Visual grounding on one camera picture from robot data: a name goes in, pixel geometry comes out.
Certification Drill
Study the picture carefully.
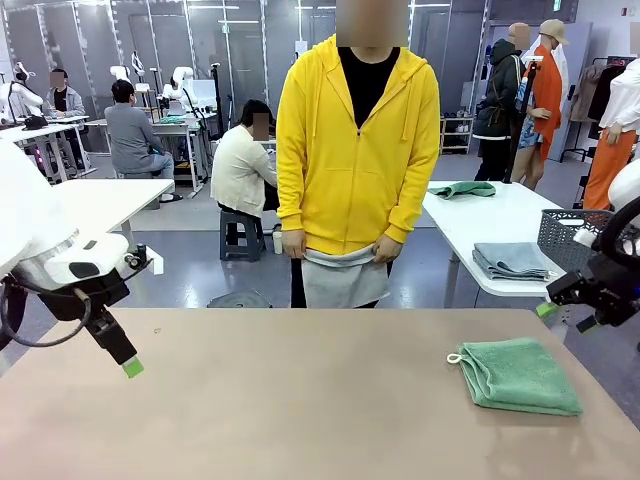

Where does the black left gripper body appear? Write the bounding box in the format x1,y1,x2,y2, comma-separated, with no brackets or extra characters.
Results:
82,305,125,351

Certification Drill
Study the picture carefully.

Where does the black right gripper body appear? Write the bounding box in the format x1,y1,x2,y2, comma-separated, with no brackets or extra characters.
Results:
579,252,640,327

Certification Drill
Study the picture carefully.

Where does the green terry towel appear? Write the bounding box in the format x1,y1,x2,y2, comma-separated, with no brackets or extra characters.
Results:
445,337,585,417
427,180,497,200

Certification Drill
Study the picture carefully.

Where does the light grey terry towel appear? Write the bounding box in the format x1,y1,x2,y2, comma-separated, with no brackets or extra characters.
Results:
301,243,392,309

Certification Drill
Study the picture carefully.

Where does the yellow sleeved right forearm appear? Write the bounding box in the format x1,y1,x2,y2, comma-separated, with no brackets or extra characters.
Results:
277,164,307,234

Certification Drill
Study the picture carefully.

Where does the yellow sleeved left forearm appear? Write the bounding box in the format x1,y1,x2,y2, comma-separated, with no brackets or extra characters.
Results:
387,164,441,244

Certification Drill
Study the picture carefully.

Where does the grey perforated plastic basket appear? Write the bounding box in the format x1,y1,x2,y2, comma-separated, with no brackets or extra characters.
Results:
537,208,616,261

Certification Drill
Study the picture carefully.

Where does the person's left hand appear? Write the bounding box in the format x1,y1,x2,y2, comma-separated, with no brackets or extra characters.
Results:
372,234,404,265

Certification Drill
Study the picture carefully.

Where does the person's right hand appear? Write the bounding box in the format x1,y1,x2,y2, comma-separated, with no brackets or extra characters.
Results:
283,230,307,260

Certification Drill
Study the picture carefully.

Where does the blue-grey terry towel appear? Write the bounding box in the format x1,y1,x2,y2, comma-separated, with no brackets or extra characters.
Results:
472,241,559,282

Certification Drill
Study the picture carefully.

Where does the white side table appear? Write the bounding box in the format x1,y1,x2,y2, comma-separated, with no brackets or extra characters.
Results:
47,178,176,251
421,180,591,309

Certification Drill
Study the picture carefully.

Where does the mannequin with orange trousers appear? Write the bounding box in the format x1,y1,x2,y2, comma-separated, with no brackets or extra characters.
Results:
582,62,640,211

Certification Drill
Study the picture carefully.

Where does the round black floor base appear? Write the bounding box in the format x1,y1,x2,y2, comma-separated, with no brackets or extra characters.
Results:
207,292,274,309

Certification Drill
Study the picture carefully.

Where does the dark grey plastic stool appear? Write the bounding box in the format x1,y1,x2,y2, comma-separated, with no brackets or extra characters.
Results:
218,208,266,262

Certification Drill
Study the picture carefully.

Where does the white shoe rack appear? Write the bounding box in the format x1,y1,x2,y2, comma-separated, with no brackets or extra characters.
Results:
438,115,474,155

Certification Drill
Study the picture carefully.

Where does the brown hanging coat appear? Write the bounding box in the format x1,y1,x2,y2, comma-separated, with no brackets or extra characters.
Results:
569,63,604,124

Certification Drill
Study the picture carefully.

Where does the black hanging coat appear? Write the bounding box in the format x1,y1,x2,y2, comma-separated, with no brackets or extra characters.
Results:
588,63,627,121

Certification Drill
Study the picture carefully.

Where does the mannequin in orange with cap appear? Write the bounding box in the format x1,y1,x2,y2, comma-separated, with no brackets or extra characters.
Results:
510,18,571,191

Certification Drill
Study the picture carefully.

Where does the seated person in cream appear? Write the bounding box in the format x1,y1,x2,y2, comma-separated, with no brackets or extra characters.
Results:
209,98,281,219

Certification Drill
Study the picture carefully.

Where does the white background desk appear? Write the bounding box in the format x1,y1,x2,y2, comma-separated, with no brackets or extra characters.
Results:
0,119,96,181

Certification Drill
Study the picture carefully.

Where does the mannequin in black jacket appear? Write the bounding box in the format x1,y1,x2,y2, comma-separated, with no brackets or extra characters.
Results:
472,22,531,182

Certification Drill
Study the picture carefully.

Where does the grey background workbench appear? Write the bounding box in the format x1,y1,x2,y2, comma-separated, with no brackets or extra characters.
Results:
149,115,207,199

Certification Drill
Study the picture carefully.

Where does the seated person in grey jacket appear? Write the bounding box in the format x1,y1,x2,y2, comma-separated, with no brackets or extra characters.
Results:
44,69,87,119

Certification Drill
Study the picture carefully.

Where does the black tripod with white top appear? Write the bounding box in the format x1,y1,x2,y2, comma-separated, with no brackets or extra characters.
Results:
503,54,545,185

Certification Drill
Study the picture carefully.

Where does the person in yellow hoodie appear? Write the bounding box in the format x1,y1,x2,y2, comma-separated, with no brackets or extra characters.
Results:
275,0,442,309

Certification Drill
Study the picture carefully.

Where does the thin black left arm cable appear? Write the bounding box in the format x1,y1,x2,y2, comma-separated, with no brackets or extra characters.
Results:
0,287,94,349

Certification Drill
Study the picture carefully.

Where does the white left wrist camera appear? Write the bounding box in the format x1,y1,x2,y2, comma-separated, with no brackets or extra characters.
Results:
142,248,165,276

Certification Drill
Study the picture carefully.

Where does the thick black right arm hose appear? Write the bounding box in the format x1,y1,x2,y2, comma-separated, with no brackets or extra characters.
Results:
597,202,640,271

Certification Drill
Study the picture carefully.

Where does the thick black arm hose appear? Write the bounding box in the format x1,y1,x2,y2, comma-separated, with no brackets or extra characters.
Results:
597,202,640,271
0,277,29,351

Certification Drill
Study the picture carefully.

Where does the thick black left arm hose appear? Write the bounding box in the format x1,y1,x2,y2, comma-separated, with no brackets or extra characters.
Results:
0,277,29,351

